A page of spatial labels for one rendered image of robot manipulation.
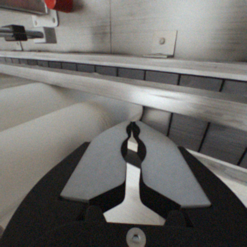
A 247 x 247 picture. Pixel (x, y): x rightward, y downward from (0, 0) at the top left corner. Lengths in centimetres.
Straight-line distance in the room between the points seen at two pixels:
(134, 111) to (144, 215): 23
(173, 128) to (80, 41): 23
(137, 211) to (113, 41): 32
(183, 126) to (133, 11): 17
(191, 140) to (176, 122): 3
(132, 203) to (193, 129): 21
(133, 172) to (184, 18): 23
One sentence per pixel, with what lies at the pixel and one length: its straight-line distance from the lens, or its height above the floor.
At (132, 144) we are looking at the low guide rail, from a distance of 16.
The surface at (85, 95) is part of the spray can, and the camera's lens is 16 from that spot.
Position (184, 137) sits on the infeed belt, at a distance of 18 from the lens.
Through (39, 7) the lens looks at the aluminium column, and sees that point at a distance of 36.
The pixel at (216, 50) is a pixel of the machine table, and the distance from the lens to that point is 20.
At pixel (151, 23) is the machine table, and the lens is 22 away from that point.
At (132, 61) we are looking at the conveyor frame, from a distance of 18.
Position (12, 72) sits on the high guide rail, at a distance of 21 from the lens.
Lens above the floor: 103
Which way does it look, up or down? 48 degrees down
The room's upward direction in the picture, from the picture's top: 126 degrees counter-clockwise
